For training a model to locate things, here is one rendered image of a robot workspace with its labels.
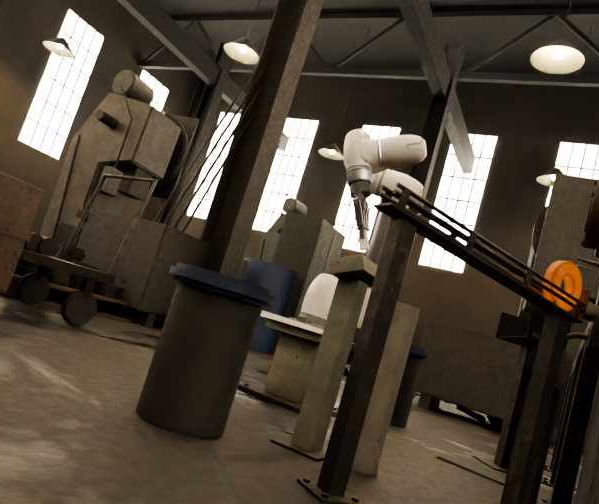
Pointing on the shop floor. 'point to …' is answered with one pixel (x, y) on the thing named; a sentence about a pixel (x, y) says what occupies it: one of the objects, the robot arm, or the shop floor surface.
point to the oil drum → (277, 279)
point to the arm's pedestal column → (287, 373)
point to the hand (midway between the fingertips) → (363, 240)
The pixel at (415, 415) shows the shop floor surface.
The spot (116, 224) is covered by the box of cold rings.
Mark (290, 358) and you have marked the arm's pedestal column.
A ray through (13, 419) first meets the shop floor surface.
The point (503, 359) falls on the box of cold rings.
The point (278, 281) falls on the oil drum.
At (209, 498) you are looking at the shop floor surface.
